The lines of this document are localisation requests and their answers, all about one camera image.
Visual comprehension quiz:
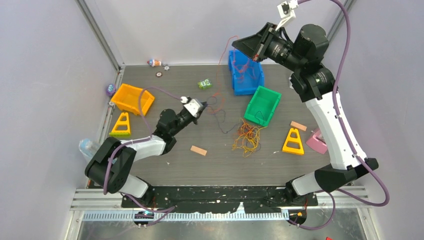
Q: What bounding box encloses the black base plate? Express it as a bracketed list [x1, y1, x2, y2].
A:
[121, 186, 318, 214]

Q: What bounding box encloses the yellow triangle block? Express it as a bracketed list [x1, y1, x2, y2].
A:
[108, 112, 131, 138]
[282, 128, 305, 156]

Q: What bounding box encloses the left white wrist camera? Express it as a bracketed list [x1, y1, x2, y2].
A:
[180, 96, 204, 118]

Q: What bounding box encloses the blue plastic bin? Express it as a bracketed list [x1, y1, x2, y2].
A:
[228, 49, 265, 96]

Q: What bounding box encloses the green monster toy block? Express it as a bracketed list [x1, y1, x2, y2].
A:
[197, 78, 213, 90]

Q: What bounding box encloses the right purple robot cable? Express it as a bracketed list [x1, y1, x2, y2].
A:
[288, 0, 391, 230]

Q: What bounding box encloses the yellow triangle block left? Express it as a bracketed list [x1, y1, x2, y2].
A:
[108, 112, 131, 138]

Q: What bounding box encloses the pink metronome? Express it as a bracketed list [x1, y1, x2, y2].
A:
[305, 128, 328, 154]

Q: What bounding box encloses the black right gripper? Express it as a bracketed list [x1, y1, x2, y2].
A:
[232, 22, 305, 72]

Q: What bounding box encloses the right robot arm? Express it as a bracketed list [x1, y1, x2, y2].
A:
[232, 23, 379, 205]

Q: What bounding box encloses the purple round toy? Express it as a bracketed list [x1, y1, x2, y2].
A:
[106, 84, 117, 97]

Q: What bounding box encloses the small wooden block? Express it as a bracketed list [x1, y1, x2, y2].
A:
[190, 145, 208, 156]

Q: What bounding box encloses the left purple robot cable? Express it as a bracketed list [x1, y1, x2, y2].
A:
[102, 86, 186, 227]

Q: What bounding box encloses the orange plastic bin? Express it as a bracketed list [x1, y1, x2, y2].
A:
[110, 83, 155, 116]

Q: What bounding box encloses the yellow triangle block right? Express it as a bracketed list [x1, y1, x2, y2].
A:
[282, 128, 305, 156]

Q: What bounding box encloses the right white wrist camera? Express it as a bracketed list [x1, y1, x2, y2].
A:
[275, 0, 299, 31]

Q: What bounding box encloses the clear plastic bottle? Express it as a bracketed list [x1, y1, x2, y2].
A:
[78, 138, 100, 163]

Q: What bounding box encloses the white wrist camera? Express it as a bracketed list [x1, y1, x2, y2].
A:
[275, 0, 299, 31]
[180, 96, 204, 118]

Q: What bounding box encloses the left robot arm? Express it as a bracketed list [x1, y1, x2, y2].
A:
[84, 102, 206, 207]

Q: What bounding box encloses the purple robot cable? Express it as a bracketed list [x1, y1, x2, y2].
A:
[102, 86, 186, 227]
[288, 0, 391, 230]

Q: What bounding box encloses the green plastic bin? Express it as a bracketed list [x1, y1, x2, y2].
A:
[244, 86, 282, 127]

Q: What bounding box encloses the small clown figurine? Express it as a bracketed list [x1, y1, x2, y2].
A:
[146, 58, 163, 67]

